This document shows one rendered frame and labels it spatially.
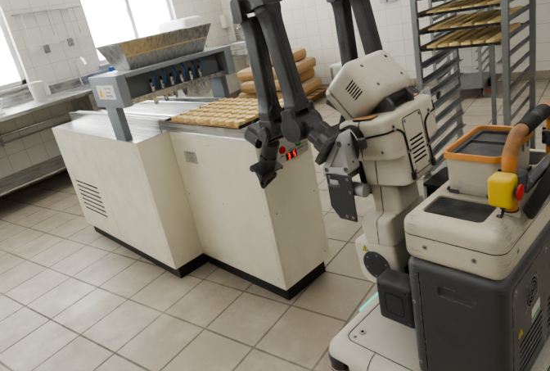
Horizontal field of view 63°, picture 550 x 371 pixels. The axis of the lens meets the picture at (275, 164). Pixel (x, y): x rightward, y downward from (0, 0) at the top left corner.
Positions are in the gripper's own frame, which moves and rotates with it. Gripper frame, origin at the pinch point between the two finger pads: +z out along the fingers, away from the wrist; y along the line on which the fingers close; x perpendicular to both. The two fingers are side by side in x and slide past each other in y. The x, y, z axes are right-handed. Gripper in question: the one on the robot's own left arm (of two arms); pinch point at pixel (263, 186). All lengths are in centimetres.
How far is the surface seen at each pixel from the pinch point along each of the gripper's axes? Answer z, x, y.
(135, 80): 17, -109, -15
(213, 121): 11, -52, -20
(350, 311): 68, 36, -34
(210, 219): 72, -49, -21
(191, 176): 55, -67, -21
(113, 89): 17, -106, -1
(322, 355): 65, 42, -7
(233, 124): 5.6, -40.4, -21.5
